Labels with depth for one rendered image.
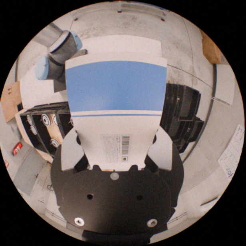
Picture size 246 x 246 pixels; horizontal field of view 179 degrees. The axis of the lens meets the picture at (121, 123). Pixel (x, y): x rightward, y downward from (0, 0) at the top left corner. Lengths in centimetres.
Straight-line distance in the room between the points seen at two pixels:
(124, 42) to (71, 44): 34
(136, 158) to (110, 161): 5
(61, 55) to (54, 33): 11
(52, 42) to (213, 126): 305
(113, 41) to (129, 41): 10
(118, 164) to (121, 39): 64
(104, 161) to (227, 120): 270
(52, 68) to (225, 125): 298
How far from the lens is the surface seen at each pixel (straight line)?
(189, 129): 135
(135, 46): 60
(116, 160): 15
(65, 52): 39
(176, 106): 99
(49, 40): 36
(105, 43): 61
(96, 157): 15
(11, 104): 325
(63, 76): 52
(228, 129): 269
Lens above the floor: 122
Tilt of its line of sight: 61 degrees down
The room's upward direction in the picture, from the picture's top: 176 degrees clockwise
